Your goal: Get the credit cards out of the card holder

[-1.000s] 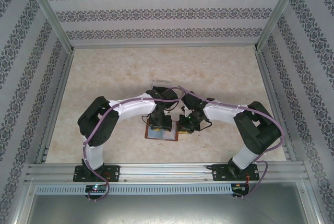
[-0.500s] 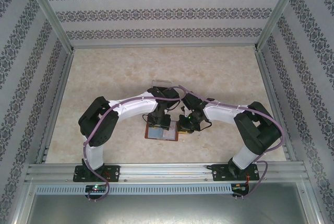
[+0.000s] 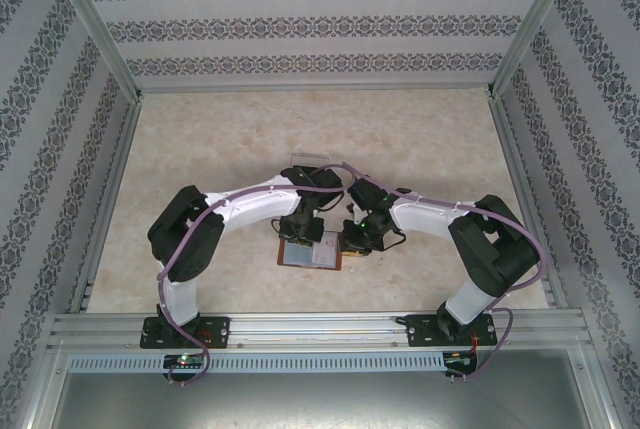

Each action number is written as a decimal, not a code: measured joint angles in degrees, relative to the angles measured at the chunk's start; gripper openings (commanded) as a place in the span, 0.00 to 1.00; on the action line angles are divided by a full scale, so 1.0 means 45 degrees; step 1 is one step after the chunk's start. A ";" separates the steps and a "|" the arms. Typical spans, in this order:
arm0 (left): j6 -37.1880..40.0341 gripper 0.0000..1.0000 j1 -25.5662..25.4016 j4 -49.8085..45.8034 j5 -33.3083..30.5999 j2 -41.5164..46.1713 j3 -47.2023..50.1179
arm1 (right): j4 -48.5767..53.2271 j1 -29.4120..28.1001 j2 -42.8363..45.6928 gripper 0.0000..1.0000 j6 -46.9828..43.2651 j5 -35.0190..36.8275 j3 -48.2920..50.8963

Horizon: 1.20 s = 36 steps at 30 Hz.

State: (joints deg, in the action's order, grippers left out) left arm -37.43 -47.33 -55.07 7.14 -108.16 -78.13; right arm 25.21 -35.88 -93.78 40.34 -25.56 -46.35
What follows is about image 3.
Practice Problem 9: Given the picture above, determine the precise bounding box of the pink white credit card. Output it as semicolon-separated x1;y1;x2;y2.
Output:
312;232;342;269

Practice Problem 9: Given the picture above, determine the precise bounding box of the brown leather card holder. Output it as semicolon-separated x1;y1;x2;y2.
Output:
276;230;344;272

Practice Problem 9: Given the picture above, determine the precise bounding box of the clear acrylic box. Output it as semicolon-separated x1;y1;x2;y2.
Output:
289;152;332;171

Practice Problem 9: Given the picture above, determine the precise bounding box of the right controller circuit board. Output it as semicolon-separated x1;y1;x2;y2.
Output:
444;350;479;368

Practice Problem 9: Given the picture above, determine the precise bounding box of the controller circuit board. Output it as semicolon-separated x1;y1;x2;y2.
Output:
444;350;479;368
163;354;209;370

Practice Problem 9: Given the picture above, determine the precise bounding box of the grey metal sheet panel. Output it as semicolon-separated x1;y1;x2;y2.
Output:
48;371;602;429

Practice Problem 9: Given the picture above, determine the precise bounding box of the left controller circuit board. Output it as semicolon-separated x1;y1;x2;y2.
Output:
163;354;209;370

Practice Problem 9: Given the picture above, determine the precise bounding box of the thin black right gripper cable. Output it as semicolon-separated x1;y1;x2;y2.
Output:
381;230;407;254

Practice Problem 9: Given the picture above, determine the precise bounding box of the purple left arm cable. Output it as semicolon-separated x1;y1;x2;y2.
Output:
157;162;359;387

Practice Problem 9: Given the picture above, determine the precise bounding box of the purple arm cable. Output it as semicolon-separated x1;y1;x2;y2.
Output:
157;162;359;387
339;162;547;386

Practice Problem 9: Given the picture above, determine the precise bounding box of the aluminium mounting rail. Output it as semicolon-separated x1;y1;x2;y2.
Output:
46;312;594;351

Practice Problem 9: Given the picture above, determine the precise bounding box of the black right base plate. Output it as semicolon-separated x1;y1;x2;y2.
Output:
405;312;498;349

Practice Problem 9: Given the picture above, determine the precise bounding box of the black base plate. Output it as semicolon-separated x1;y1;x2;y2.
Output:
405;312;498;349
140;316;232;351

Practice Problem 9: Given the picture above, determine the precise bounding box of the slotted grey cable duct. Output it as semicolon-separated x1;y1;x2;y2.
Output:
66;352;447;373

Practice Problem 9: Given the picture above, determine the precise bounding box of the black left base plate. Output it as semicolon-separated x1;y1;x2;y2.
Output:
140;316;232;351

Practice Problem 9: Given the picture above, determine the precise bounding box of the aluminium table side rail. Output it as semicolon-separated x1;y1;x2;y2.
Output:
66;97;145;314
486;95;570;311

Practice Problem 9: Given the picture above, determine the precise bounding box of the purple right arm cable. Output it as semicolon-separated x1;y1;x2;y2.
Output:
339;162;547;386

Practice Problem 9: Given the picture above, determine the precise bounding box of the aluminium frame post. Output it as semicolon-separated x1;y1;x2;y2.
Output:
485;0;585;99
38;0;145;101

